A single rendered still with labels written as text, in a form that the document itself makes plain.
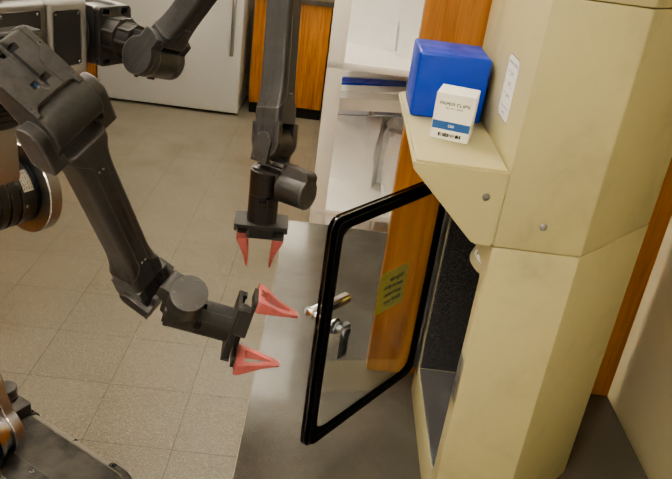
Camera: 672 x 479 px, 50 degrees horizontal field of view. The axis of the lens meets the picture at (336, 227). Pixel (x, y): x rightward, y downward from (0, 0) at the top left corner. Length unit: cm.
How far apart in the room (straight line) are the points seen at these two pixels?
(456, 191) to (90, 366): 229
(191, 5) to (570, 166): 84
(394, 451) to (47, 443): 129
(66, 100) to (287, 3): 57
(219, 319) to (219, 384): 173
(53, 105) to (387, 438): 78
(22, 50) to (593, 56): 63
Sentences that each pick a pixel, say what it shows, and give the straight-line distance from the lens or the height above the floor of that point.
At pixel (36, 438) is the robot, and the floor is 24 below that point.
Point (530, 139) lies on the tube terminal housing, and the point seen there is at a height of 155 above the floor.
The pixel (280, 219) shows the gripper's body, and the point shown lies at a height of 120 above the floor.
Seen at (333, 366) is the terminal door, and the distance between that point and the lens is 112.
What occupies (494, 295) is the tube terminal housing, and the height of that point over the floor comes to 134.
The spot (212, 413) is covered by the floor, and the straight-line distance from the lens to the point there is 275.
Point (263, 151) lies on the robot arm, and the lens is 131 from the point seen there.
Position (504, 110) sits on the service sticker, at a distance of 94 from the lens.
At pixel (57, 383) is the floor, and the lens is 292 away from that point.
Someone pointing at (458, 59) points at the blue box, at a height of 160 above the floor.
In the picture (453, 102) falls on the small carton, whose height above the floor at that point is 156.
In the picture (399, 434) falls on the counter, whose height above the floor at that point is 94.
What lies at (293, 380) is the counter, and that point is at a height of 94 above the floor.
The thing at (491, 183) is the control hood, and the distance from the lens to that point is 87.
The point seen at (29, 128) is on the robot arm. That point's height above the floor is 150.
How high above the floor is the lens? 178
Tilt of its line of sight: 25 degrees down
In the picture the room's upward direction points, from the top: 8 degrees clockwise
